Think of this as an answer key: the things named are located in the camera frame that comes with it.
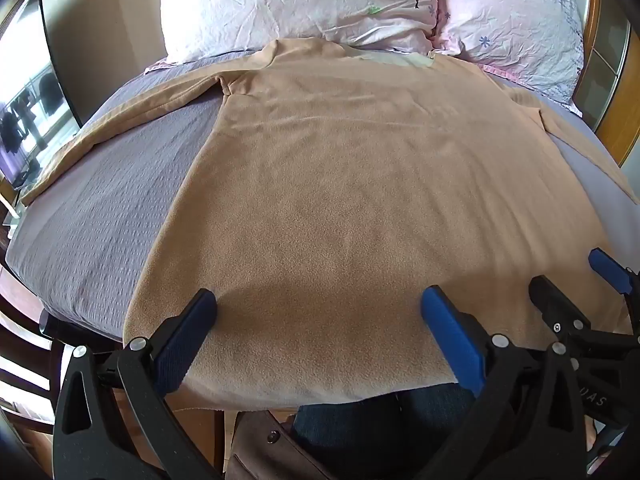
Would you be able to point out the white floral pillow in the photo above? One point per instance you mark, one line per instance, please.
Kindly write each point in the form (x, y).
(300, 5)

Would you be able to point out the flat screen television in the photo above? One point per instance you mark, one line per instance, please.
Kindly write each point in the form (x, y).
(30, 105)

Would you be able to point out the tan fleece sweater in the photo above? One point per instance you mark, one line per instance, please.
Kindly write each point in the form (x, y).
(360, 200)

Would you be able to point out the wooden headboard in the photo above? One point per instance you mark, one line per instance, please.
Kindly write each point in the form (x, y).
(607, 65)

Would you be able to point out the dark wooden chair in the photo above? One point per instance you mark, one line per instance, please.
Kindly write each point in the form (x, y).
(25, 375)

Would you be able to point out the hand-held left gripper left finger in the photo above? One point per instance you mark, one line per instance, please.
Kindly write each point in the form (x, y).
(189, 336)

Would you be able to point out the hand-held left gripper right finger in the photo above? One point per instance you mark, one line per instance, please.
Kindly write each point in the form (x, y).
(450, 334)

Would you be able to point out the brown bag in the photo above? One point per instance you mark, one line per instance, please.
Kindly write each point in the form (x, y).
(270, 452)

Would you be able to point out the person's blue jeans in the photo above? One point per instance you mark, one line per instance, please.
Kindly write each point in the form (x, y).
(380, 435)

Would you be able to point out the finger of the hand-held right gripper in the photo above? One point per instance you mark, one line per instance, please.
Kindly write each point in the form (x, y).
(552, 296)
(607, 266)

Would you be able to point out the pink floral pillow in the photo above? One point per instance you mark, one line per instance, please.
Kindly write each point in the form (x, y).
(515, 25)

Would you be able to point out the grey textured bed cover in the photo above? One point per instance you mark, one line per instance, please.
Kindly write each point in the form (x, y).
(115, 210)

